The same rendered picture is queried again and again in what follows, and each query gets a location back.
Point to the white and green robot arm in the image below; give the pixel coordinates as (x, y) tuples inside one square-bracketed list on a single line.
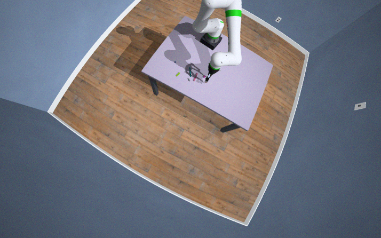
[(213, 28)]

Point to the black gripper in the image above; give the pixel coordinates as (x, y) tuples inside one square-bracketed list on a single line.
[(209, 75)]

